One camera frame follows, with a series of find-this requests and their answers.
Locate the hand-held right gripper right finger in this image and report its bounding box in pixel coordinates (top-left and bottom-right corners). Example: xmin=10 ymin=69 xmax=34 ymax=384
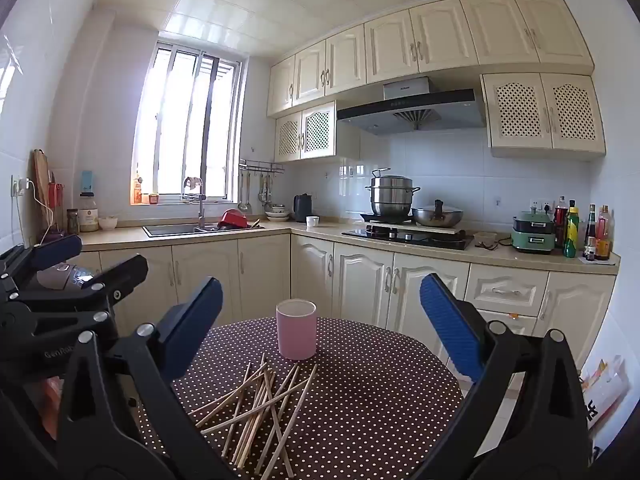
xmin=410 ymin=272 xmax=593 ymax=480

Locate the stainless steel steamer pot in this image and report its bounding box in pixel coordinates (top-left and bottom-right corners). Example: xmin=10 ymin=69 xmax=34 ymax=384
xmin=364 ymin=167 xmax=421 ymax=223

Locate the red pot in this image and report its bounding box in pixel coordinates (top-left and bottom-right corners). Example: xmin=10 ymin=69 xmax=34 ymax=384
xmin=220 ymin=208 xmax=248 ymax=231

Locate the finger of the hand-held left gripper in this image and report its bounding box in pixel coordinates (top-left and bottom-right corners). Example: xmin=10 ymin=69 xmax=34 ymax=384
xmin=0 ymin=234 xmax=83 ymax=301
xmin=0 ymin=255 xmax=149 ymax=336

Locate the metal utensil rail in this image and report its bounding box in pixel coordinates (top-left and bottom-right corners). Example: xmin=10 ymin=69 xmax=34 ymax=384
xmin=239 ymin=159 xmax=286 ymax=176

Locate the beige board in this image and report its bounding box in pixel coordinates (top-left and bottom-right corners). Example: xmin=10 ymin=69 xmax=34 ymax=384
xmin=400 ymin=225 xmax=461 ymax=236

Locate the white charger cable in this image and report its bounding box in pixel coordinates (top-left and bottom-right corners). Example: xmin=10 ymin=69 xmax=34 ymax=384
xmin=27 ymin=180 xmax=56 ymax=248

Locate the small cream lattice door cabinet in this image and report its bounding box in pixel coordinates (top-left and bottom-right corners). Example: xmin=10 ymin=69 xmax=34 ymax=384
xmin=274 ymin=101 xmax=361 ymax=163

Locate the black induction cooker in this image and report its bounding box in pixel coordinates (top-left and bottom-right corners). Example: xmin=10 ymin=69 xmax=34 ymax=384
xmin=360 ymin=212 xmax=416 ymax=225

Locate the barred window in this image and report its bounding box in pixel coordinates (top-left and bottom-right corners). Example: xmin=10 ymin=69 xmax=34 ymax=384
xmin=131 ymin=40 xmax=246 ymax=206

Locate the cream upper cabinet row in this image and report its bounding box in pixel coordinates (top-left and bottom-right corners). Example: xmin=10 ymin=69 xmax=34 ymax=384
xmin=267 ymin=0 xmax=596 ymax=118

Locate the large jar with black lid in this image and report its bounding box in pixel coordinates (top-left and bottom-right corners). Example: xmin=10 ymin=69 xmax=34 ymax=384
xmin=78 ymin=192 xmax=100 ymax=233

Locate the steel sink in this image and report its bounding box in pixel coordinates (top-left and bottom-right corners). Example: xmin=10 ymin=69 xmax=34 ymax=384
xmin=142 ymin=222 xmax=266 ymax=238

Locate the metal faucet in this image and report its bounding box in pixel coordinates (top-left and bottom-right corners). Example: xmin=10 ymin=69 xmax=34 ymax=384
xmin=182 ymin=176 xmax=208 ymax=228

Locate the steel wok with lid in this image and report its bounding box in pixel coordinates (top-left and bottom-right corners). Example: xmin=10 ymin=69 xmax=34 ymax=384
xmin=412 ymin=200 xmax=464 ymax=228

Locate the silver rice cooker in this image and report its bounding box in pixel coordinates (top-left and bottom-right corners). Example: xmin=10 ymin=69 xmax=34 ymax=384
xmin=37 ymin=262 xmax=98 ymax=291

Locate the bunch of wooden chopsticks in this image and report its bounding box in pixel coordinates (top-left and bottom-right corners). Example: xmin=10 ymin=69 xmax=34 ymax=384
xmin=189 ymin=352 xmax=319 ymax=476

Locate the wooden cutting board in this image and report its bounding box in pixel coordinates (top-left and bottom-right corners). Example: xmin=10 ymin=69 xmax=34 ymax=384
xmin=32 ymin=149 xmax=53 ymax=226

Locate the group of condiment bottles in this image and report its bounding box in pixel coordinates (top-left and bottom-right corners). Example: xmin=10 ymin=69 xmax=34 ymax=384
xmin=554 ymin=196 xmax=614 ymax=262

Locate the large cream lattice door cabinet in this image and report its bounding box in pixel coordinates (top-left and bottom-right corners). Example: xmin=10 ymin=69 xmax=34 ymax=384
xmin=480 ymin=72 xmax=607 ymax=162

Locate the black glass gas stove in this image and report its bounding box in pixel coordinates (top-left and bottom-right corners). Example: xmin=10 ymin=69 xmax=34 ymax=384
xmin=341 ymin=225 xmax=475 ymax=252

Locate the red hanging bag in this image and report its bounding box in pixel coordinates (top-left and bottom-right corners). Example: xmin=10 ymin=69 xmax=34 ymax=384
xmin=48 ymin=182 xmax=65 ymax=221

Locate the brown polka dot tablecloth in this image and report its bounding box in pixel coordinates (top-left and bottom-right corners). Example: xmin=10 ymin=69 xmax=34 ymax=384
xmin=135 ymin=316 xmax=466 ymax=480

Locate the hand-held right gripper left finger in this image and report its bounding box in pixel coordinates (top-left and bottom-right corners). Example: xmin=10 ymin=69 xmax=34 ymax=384
xmin=55 ymin=276 xmax=236 ymax=480

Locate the black kettle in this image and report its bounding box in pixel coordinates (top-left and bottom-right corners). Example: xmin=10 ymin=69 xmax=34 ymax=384
xmin=293 ymin=193 xmax=314 ymax=223

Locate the green multi-cooker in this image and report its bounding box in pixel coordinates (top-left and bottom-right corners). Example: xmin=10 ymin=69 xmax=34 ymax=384
xmin=511 ymin=210 xmax=557 ymax=255

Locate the pink cup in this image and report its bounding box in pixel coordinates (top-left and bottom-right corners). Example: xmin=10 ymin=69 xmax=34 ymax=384
xmin=276 ymin=299 xmax=318 ymax=361

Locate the range hood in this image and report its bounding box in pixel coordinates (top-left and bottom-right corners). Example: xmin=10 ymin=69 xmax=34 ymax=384
xmin=336 ymin=76 xmax=487 ymax=137

